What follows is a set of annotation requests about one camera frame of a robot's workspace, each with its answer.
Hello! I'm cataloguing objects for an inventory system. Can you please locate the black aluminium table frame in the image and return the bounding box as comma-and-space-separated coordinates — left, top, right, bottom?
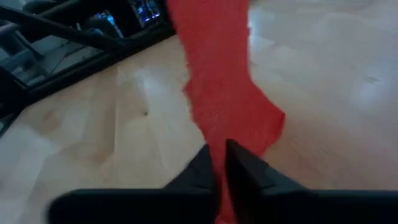
0, 0, 180, 138

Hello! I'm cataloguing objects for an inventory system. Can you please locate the black device with blue lights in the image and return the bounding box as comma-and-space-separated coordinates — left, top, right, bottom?
127, 0, 165, 29

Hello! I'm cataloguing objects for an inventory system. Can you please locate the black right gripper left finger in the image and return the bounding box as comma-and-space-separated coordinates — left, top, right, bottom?
46, 144, 219, 224

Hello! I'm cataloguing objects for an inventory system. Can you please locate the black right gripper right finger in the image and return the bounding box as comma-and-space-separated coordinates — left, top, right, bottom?
226, 139, 398, 224

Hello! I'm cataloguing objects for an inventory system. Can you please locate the red bandage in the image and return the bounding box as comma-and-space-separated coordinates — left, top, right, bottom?
165, 0, 287, 224

